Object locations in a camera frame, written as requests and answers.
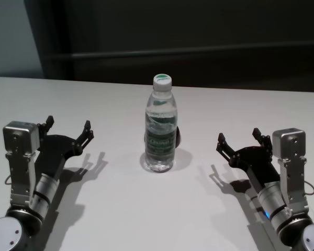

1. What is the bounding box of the green push button black base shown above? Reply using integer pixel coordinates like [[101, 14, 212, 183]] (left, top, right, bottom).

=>
[[174, 127, 183, 147]]

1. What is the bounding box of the dark horizontal wall rail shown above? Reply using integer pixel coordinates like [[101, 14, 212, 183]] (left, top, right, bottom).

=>
[[70, 51, 314, 60]]

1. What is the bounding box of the clear water bottle green label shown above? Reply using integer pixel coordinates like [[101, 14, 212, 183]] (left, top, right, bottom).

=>
[[141, 74, 179, 173]]

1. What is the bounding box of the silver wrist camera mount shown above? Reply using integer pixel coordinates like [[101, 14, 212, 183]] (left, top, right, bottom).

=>
[[272, 128, 307, 210], [2, 120, 40, 210]]

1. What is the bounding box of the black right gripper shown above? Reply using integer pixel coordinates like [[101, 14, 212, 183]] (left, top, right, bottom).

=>
[[216, 128, 281, 188]]

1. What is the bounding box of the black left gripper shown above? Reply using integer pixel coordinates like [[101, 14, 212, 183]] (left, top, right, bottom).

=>
[[33, 115, 95, 181]]

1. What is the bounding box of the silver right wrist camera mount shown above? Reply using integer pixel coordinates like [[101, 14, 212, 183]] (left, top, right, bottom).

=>
[[272, 128, 307, 210]]

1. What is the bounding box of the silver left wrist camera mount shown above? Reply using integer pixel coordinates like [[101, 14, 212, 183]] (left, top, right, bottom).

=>
[[2, 120, 40, 210]]

